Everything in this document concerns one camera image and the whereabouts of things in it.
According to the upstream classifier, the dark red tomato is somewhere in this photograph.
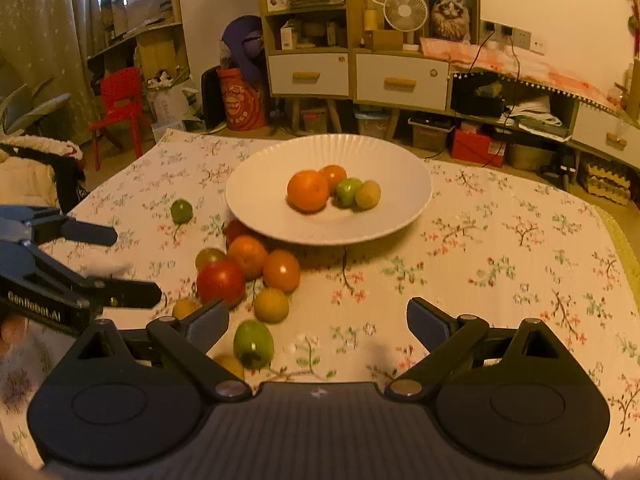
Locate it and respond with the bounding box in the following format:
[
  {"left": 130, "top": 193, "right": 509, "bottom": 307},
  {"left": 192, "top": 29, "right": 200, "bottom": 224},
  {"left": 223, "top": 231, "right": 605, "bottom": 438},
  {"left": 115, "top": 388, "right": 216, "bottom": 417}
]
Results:
[{"left": 224, "top": 219, "right": 253, "bottom": 247}]

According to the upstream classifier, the orange printed bag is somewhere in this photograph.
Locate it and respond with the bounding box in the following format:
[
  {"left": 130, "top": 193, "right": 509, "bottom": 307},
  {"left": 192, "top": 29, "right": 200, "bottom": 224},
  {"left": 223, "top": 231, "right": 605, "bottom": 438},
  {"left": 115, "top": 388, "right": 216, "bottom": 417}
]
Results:
[{"left": 217, "top": 68, "right": 268, "bottom": 131}]

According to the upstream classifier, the large orange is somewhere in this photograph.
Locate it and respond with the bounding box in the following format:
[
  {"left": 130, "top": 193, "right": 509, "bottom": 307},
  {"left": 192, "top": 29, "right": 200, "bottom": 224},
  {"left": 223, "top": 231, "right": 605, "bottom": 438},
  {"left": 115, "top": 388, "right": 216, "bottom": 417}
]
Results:
[{"left": 286, "top": 170, "right": 330, "bottom": 214}]

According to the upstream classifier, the small green tomato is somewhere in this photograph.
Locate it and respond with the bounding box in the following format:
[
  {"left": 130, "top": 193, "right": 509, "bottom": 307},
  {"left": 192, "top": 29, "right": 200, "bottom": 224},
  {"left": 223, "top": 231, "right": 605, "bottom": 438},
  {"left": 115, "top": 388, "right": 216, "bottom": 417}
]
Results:
[{"left": 335, "top": 178, "right": 362, "bottom": 208}]

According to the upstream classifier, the framed cat picture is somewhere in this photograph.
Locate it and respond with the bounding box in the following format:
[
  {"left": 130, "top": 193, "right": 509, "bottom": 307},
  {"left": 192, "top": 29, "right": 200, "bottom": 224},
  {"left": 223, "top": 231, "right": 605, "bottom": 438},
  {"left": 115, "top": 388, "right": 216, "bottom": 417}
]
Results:
[{"left": 420, "top": 0, "right": 480, "bottom": 44}]

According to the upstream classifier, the egg carton tray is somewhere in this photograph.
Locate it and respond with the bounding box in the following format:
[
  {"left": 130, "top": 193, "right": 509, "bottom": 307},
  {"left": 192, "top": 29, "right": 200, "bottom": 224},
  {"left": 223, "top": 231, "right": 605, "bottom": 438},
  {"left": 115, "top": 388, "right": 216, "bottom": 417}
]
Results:
[{"left": 579, "top": 160, "right": 631, "bottom": 206}]

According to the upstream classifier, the left hand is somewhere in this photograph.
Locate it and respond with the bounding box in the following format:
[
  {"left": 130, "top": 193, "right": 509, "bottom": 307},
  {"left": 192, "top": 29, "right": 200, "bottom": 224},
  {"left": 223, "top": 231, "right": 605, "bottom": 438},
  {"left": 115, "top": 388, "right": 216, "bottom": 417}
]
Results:
[{"left": 0, "top": 310, "right": 28, "bottom": 358}]

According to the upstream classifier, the long low sideboard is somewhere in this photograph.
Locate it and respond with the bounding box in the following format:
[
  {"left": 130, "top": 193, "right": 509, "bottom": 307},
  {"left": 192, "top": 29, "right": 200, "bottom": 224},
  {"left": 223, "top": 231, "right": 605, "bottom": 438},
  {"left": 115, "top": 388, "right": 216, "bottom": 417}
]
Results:
[{"left": 448, "top": 68, "right": 639, "bottom": 170}]

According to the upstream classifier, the orange mandarin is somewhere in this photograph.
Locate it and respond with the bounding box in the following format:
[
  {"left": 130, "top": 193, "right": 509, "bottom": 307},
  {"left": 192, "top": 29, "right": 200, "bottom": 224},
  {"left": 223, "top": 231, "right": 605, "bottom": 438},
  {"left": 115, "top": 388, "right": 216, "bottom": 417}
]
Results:
[{"left": 227, "top": 234, "right": 268, "bottom": 281}]

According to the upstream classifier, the small orange tomato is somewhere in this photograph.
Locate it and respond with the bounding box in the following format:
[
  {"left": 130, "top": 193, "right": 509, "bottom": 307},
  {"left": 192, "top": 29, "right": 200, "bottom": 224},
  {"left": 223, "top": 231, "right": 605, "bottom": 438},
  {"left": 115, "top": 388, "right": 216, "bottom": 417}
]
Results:
[{"left": 320, "top": 165, "right": 347, "bottom": 195}]

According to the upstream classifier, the clear plastic storage bin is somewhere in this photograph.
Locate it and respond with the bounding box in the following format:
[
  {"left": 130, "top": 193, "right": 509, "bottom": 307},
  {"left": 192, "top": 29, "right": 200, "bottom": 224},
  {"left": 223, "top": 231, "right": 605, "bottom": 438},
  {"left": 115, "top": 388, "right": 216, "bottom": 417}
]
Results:
[{"left": 408, "top": 118, "right": 454, "bottom": 152}]

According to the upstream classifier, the pale yellow round fruit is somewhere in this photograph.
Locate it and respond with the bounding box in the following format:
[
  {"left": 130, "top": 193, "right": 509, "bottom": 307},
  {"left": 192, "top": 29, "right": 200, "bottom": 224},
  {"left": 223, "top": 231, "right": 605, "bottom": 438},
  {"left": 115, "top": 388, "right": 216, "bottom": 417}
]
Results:
[{"left": 355, "top": 180, "right": 382, "bottom": 210}]

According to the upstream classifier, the pink cloth on sideboard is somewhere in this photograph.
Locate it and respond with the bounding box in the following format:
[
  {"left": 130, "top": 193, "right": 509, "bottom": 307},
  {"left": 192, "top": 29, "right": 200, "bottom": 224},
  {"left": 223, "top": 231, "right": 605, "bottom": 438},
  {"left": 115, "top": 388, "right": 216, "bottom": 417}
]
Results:
[{"left": 420, "top": 38, "right": 618, "bottom": 110}]

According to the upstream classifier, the red storage box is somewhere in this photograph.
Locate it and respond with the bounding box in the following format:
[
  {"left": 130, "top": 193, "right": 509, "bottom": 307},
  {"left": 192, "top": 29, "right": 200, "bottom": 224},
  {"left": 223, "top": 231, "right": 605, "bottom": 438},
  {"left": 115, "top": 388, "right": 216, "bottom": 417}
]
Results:
[{"left": 450, "top": 129, "right": 506, "bottom": 168}]

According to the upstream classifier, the green oval fruit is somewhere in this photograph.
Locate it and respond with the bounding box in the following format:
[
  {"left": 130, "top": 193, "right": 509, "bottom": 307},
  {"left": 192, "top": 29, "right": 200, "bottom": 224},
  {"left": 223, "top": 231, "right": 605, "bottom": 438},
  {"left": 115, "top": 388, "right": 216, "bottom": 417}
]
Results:
[{"left": 233, "top": 320, "right": 274, "bottom": 370}]

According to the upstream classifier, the red plastic chair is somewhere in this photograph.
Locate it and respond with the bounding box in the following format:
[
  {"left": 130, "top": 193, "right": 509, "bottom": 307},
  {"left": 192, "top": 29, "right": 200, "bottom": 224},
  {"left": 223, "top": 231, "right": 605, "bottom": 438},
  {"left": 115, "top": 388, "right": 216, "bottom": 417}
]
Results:
[{"left": 90, "top": 67, "right": 151, "bottom": 171}]

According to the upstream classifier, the white desk fan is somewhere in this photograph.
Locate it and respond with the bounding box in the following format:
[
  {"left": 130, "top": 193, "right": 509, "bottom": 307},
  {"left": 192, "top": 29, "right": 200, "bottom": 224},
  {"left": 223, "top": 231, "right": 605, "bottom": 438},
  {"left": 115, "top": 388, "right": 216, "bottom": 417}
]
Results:
[{"left": 383, "top": 0, "right": 428, "bottom": 32}]

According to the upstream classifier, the floral tablecloth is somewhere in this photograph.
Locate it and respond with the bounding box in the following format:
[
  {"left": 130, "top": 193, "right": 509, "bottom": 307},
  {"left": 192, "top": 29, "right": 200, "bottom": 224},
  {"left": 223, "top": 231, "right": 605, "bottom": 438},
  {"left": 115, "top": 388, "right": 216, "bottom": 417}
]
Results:
[{"left": 77, "top": 132, "right": 639, "bottom": 479}]

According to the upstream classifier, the green tomato alone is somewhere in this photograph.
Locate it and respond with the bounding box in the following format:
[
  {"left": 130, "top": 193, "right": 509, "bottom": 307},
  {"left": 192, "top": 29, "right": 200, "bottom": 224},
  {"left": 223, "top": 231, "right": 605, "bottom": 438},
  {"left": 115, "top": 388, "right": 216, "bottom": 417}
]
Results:
[{"left": 170, "top": 198, "right": 193, "bottom": 226}]

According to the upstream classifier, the yellow-brown tomato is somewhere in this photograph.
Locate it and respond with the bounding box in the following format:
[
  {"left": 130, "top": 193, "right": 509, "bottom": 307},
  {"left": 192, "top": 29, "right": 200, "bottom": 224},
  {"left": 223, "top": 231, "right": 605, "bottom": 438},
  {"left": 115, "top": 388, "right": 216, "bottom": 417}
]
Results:
[{"left": 194, "top": 247, "right": 227, "bottom": 273}]

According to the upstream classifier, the large red tomato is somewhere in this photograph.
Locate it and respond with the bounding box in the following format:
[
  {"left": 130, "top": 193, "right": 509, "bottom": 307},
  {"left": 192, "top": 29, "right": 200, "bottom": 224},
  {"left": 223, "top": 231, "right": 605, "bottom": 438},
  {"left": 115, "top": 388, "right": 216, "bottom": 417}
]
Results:
[{"left": 196, "top": 260, "right": 245, "bottom": 309}]

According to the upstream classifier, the white drawer cabinet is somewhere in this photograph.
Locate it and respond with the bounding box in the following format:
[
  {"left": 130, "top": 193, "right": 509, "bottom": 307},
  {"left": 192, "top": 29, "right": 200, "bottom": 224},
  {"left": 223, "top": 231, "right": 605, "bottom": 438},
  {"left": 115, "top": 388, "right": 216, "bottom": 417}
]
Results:
[{"left": 349, "top": 51, "right": 449, "bottom": 112}]

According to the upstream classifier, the white fluted plate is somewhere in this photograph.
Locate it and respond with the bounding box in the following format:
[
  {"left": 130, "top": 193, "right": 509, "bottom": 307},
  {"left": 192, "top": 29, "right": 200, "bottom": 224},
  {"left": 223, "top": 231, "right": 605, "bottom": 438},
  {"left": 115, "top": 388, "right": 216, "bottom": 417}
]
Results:
[{"left": 226, "top": 133, "right": 433, "bottom": 246}]

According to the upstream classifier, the small yellow longan fruit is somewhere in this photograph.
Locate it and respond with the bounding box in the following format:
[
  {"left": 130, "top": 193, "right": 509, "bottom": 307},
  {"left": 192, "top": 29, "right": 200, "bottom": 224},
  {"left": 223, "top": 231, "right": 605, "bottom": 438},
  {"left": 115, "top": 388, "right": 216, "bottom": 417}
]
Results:
[{"left": 254, "top": 287, "right": 290, "bottom": 324}]

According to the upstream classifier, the wooden shelf cabinet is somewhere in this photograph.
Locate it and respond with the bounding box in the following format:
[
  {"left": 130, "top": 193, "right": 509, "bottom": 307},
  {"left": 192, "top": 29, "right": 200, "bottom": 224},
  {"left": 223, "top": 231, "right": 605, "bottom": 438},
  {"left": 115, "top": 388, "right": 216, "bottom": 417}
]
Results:
[{"left": 258, "top": 0, "right": 366, "bottom": 100}]

